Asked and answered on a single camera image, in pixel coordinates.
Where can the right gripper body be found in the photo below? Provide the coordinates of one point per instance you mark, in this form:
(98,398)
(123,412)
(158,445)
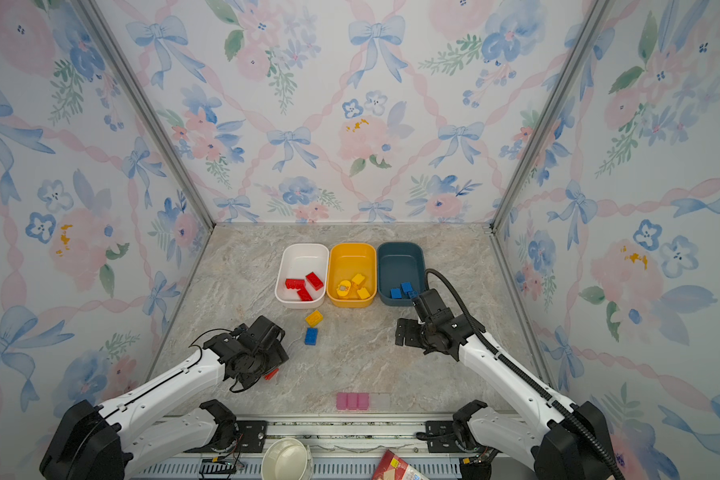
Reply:
(416,335)

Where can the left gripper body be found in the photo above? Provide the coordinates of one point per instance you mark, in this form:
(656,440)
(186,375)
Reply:
(267,362)

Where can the red small brick front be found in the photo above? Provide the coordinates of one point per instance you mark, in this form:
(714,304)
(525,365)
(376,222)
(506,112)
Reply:
(271,374)

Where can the dark teal plastic bin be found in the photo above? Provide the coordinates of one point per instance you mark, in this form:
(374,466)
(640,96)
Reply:
(399,262)

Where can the yellow brick studs up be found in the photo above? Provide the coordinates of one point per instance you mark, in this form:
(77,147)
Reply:
(314,319)

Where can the yellow curved lego piece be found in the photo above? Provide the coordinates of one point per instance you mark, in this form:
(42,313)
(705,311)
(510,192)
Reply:
(344,288)

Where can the white plastic bin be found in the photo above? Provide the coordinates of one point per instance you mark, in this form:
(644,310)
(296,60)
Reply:
(297,261)

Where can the yellow plastic bin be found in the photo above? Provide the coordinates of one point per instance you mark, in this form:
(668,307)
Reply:
(345,261)

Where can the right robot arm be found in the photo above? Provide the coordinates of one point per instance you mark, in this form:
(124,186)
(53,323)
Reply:
(553,436)

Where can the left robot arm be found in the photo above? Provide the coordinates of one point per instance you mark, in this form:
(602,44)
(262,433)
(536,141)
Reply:
(122,436)

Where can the pink block strip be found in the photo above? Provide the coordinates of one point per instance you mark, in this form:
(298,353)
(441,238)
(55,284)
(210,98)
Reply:
(352,401)

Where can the white paper cup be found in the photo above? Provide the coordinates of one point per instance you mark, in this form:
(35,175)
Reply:
(287,459)

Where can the red snack box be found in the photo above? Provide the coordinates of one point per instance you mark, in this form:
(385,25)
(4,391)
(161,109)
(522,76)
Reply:
(393,467)

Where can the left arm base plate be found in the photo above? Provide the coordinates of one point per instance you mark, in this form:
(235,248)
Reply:
(247,436)

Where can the aluminium front rail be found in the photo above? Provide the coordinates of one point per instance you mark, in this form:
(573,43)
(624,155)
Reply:
(356,426)

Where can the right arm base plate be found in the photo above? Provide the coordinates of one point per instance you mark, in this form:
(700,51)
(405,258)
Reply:
(452,437)

